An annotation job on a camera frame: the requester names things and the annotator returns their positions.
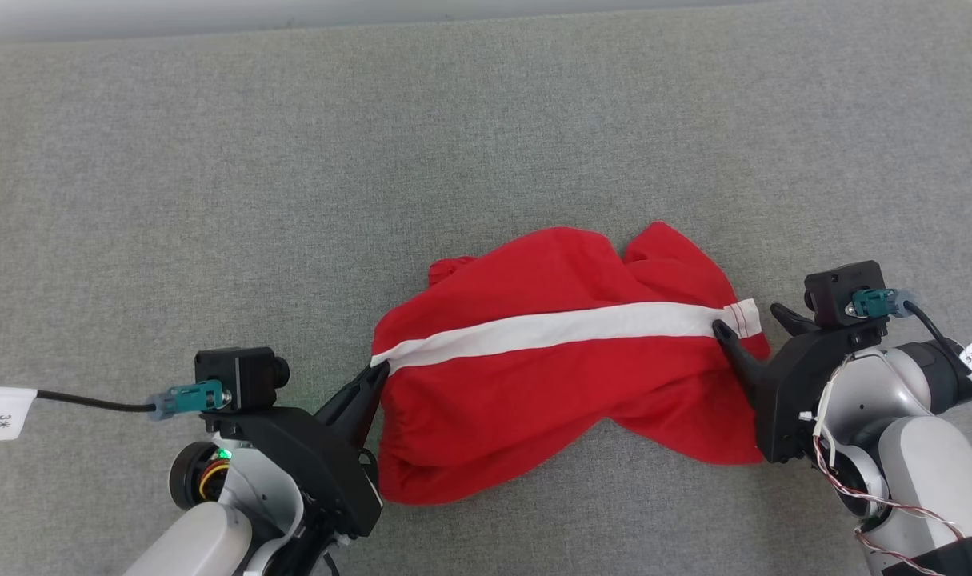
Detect teal left camera connector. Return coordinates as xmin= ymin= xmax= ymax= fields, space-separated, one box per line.
xmin=148 ymin=379 xmax=229 ymax=422

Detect red shorts with white stripe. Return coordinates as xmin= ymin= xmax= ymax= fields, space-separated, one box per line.
xmin=370 ymin=222 xmax=771 ymax=506

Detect black left camera cable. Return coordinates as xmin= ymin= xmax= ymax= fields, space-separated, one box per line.
xmin=0 ymin=386 xmax=157 ymax=415

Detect black camera cable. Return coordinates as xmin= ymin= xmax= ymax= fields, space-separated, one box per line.
xmin=0 ymin=386 xmax=157 ymax=415
xmin=902 ymin=300 xmax=972 ymax=401

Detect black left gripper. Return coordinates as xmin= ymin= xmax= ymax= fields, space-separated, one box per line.
xmin=202 ymin=361 xmax=392 ymax=537

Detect grey fabric sofa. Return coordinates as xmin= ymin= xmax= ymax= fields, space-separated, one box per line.
xmin=0 ymin=0 xmax=972 ymax=576

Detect teal camera connector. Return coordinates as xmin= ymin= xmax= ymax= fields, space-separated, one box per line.
xmin=148 ymin=379 xmax=229 ymax=422
xmin=844 ymin=288 xmax=920 ymax=319

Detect white left cable label tag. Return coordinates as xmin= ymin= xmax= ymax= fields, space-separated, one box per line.
xmin=0 ymin=387 xmax=38 ymax=443

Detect teal right camera connector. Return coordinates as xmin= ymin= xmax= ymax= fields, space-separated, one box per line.
xmin=844 ymin=288 xmax=920 ymax=319

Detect thin red white twisted wires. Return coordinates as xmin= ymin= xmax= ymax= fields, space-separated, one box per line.
xmin=798 ymin=356 xmax=970 ymax=576

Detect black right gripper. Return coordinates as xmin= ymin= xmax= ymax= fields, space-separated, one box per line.
xmin=710 ymin=302 xmax=889 ymax=466

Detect black right camera cable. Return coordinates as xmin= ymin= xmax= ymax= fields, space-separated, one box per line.
xmin=902 ymin=300 xmax=972 ymax=401

